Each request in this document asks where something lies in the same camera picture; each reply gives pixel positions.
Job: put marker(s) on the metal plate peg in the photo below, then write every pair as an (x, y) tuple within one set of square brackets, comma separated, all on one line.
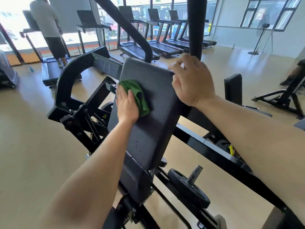
[(195, 174)]

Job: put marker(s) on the black padded backrest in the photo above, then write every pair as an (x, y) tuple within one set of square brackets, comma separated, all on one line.
[(157, 109)]

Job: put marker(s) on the black padded seat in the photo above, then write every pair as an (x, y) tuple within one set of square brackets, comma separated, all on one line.
[(133, 183)]

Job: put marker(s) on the yellow tag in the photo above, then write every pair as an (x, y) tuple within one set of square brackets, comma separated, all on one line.
[(231, 150)]

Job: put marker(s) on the person's left forearm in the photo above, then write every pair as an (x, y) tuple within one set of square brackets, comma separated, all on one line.
[(95, 176)]

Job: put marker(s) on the person's left fingers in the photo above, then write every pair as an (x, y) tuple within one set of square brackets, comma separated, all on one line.
[(120, 95)]

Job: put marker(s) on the grey covered equipment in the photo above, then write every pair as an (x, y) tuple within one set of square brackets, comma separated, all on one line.
[(7, 71)]

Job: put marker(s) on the black framed window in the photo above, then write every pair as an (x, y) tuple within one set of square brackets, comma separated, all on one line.
[(269, 11)]

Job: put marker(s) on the person's left hand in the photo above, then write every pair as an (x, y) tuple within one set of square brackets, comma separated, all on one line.
[(127, 109)]

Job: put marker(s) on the person's right hand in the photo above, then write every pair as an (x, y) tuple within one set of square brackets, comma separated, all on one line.
[(194, 83)]

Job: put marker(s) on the person's right forearm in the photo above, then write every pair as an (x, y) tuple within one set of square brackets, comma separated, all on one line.
[(262, 140)]

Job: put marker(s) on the black exercise bench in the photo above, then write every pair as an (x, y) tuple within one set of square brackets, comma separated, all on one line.
[(283, 97)]

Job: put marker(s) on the person's right thumb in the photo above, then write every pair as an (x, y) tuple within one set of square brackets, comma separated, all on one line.
[(175, 83)]

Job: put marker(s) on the small black rectangular pad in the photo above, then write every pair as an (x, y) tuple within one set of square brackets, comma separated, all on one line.
[(233, 89)]

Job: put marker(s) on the black standing fan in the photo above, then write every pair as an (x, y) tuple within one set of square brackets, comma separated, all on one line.
[(258, 38)]

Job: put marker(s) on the black gym machine frame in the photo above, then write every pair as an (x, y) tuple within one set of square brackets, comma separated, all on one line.
[(71, 73)]

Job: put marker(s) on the row of black treadmills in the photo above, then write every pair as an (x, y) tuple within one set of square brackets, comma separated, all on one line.
[(133, 48)]

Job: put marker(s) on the green cleaning cloth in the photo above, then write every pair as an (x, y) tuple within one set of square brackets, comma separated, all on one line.
[(141, 97)]

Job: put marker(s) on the black weight plate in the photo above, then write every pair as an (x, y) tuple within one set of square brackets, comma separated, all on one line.
[(188, 190)]

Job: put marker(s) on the machine instruction placard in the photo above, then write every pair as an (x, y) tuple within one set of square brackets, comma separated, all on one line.
[(107, 66)]

